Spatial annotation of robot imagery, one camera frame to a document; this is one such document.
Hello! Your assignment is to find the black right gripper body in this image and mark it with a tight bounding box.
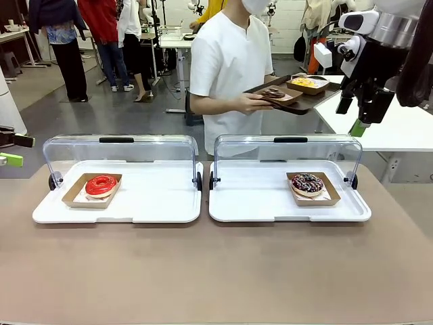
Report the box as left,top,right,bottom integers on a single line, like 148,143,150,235
340,39,407,94

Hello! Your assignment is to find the cardboard box of yellow donut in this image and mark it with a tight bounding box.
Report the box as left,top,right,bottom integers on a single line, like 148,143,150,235
286,77,331,96

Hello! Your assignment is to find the dark brown serving tray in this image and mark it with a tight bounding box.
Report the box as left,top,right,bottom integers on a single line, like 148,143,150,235
242,74,342,116

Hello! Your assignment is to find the cardboard box of chocolate donut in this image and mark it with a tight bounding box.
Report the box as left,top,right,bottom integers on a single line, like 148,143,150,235
252,86,304,106

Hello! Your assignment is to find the person's right forearm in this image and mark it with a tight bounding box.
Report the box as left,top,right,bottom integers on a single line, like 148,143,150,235
190,93,251,116

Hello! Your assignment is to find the cardboard box of red donut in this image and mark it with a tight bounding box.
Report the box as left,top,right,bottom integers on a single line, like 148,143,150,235
62,173,123,209

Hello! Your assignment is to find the red glazed donut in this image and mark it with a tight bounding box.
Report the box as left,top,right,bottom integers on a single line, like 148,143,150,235
85,175,118,199

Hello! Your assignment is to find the person in dark jacket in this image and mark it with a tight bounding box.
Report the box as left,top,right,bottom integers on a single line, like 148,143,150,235
28,0,89,102

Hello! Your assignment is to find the person in white shirt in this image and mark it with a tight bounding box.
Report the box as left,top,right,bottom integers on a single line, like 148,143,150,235
189,0,274,157

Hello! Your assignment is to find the person in red shirt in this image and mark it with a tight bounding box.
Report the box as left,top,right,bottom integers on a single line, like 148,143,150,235
77,0,135,93

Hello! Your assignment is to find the person in white blouse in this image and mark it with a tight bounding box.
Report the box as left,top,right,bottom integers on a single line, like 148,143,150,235
117,0,153,102

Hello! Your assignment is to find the person in yellow shirt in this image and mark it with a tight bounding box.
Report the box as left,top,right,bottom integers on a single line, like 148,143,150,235
189,0,223,31

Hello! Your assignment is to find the person's right hand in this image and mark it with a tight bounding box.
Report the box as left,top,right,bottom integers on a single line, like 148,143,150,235
242,93,275,114

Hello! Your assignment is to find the white cylindrical column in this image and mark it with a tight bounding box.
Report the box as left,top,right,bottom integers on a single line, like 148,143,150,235
0,60,28,136

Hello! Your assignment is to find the white table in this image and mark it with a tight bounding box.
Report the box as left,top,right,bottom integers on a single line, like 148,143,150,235
313,74,433,186

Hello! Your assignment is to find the clear plastic display lid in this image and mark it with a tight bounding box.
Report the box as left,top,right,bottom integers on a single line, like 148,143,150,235
209,134,363,190
43,134,203,192

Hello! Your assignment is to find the black hanging bag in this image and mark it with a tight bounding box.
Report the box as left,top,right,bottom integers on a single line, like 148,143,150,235
293,33,307,64

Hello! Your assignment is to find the figure with orange trousers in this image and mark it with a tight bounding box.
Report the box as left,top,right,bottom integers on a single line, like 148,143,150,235
300,0,334,75

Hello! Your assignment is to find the white face mask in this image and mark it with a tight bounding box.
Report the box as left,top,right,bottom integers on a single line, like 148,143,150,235
242,0,270,15

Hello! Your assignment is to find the white display tray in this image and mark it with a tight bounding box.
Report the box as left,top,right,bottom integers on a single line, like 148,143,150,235
208,160,372,223
32,160,204,224

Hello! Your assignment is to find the black cable sleeve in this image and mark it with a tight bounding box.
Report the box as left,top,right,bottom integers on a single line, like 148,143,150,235
395,0,433,108

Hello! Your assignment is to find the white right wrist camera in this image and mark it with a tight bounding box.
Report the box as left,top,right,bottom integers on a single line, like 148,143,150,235
313,35,366,77

